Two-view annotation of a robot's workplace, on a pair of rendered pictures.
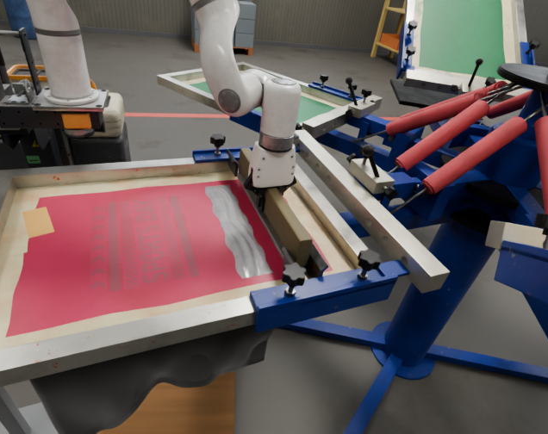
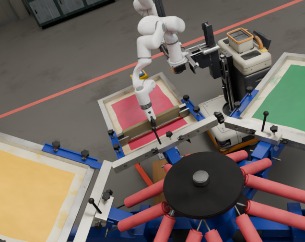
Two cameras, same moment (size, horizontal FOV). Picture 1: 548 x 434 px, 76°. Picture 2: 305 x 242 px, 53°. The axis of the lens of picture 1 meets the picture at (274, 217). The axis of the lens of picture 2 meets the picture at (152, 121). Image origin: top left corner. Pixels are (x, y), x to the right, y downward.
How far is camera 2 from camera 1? 2.08 m
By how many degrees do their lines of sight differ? 82
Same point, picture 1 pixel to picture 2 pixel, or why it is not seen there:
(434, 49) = not seen: outside the picture
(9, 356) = (102, 106)
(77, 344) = (104, 112)
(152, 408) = not seen: hidden behind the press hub
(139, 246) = (138, 109)
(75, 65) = (170, 53)
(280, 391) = not seen: hidden behind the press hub
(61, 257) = (133, 99)
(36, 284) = (124, 101)
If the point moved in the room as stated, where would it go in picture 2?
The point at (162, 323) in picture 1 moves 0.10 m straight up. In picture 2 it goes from (107, 120) to (102, 110)
